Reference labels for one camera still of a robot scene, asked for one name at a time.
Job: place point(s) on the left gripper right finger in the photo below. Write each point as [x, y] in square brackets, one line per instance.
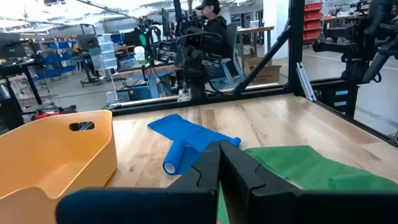
[311, 208]

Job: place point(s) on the red storage bin shelf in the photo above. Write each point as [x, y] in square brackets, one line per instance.
[312, 25]

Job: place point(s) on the brown cardboard box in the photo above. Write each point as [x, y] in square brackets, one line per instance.
[264, 73]

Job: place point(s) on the clear plastic drawer tower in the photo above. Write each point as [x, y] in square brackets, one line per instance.
[104, 56]

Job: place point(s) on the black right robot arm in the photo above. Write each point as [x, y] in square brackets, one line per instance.
[197, 88]

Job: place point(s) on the green elastic bandage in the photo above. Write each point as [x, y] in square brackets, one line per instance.
[295, 165]

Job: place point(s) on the blue machine box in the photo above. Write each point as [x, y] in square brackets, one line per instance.
[136, 93]

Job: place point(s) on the blue elastic bandage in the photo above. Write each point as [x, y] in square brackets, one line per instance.
[186, 133]

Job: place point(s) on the blue storage bin rack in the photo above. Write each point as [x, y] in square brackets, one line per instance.
[59, 59]

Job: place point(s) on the yellow plastic bin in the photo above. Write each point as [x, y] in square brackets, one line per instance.
[46, 161]

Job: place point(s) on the red toolbox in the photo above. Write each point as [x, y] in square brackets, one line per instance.
[46, 114]

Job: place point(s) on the black computer monitor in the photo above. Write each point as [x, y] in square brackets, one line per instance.
[11, 46]
[87, 42]

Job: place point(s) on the silver aluminium bracket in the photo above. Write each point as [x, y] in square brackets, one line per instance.
[306, 82]

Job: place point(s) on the grey office chair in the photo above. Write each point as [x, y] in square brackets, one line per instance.
[232, 37]

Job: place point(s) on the black workbench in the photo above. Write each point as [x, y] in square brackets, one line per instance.
[12, 109]

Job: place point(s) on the person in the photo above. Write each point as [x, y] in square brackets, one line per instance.
[217, 28]

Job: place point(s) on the black distant robot arm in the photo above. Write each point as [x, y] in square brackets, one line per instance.
[357, 46]

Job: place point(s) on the wooden work table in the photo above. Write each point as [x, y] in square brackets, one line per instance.
[255, 29]

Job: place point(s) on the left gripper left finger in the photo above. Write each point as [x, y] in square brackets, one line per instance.
[140, 205]

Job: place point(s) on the black drawer cabinet blue labels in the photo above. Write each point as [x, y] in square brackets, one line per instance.
[342, 107]

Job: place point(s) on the white arm base bracket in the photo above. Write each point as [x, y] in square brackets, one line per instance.
[184, 96]

